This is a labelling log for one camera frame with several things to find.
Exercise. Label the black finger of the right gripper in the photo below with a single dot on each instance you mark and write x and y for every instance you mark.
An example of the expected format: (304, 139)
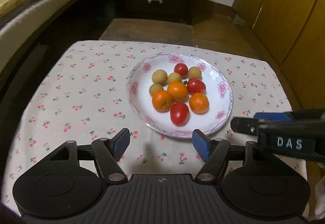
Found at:
(244, 125)

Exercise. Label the tan longan fruit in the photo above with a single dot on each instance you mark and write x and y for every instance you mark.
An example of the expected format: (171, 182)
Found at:
(194, 72)
(174, 77)
(155, 88)
(159, 77)

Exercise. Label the red cherry tomato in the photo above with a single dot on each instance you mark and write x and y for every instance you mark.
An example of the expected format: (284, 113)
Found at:
(179, 114)
(195, 85)
(181, 69)

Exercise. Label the beige mattress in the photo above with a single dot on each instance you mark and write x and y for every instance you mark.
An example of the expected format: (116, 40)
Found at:
(23, 27)

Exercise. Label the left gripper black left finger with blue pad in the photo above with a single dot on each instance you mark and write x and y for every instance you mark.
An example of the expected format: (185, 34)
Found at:
(104, 152)

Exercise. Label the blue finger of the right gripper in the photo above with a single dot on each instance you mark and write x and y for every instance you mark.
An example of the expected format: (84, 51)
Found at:
(300, 115)

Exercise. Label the orange tangerine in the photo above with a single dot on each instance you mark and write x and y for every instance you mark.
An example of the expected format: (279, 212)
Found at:
(177, 90)
(162, 101)
(199, 103)

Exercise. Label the yellow wooden wardrobe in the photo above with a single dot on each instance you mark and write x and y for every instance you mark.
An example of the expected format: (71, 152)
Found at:
(293, 33)

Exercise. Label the white floral plate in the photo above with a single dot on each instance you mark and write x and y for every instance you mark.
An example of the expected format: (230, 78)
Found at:
(218, 91)

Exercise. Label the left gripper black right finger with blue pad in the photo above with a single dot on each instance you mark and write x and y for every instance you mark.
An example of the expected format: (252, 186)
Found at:
(216, 155)

